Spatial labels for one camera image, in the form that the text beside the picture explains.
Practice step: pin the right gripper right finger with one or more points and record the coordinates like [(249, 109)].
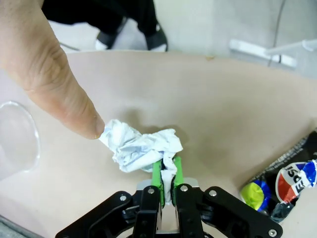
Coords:
[(188, 210)]

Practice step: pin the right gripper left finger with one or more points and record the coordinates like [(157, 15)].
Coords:
[(148, 210)]

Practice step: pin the white paper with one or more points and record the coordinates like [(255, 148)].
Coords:
[(138, 146)]

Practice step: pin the black Pepsi can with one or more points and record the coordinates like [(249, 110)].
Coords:
[(289, 183)]

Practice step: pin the clear plastic cup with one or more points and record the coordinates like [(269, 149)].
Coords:
[(17, 138)]

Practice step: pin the person's right hand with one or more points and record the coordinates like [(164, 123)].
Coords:
[(44, 74)]

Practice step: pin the black white shoe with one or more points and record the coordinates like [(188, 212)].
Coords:
[(109, 37), (156, 39)]

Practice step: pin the white power strip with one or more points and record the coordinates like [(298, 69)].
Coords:
[(257, 50)]

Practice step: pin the person's black trousers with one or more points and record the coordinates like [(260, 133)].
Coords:
[(94, 12)]

